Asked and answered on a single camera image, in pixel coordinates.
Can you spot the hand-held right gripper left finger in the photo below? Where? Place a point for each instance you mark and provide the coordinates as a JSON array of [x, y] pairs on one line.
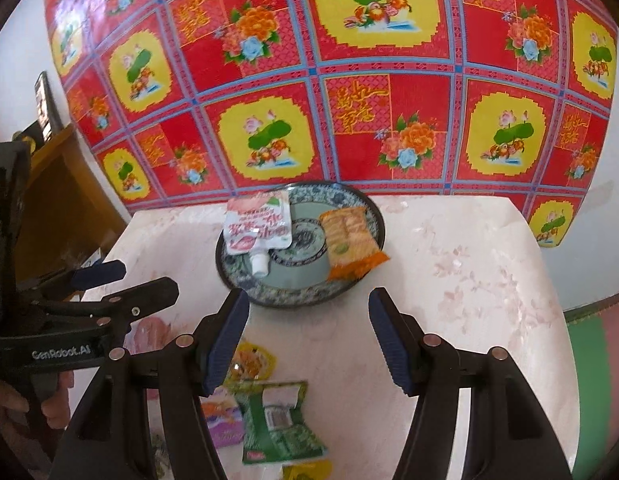
[[224, 342]]

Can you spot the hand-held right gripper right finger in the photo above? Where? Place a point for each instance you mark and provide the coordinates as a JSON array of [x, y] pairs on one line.
[[389, 345]]

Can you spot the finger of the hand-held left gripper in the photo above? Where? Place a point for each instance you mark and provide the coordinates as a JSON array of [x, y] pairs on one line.
[[97, 274], [139, 297]]

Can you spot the yellow round jelly cup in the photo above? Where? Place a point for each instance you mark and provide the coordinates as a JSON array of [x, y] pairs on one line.
[[254, 362]]

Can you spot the blue patterned ceramic plate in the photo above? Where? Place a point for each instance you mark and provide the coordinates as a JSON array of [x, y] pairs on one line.
[[299, 272]]

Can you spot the yellow candy packet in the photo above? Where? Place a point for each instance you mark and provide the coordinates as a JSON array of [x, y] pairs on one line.
[[304, 472]]

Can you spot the person's left hand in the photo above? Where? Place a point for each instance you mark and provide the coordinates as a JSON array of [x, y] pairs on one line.
[[9, 402]]

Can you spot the purple jelly cup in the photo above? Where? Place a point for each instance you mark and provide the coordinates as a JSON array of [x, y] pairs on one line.
[[222, 420]]

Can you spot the wooden cabinet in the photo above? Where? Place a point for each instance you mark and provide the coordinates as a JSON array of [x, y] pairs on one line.
[[64, 200]]

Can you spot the orange cracker packet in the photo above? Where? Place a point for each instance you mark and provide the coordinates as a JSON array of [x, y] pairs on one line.
[[347, 240]]

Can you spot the white pink spout pouch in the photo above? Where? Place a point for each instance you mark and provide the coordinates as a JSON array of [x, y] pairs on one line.
[[257, 230]]

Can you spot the black flat device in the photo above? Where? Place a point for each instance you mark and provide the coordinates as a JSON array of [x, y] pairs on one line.
[[42, 105]]

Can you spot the green pink cloth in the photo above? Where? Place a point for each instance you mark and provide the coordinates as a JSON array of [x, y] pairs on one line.
[[599, 385]]

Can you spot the red yellow floral printed cloth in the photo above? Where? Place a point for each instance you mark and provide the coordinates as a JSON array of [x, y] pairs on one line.
[[414, 100]]

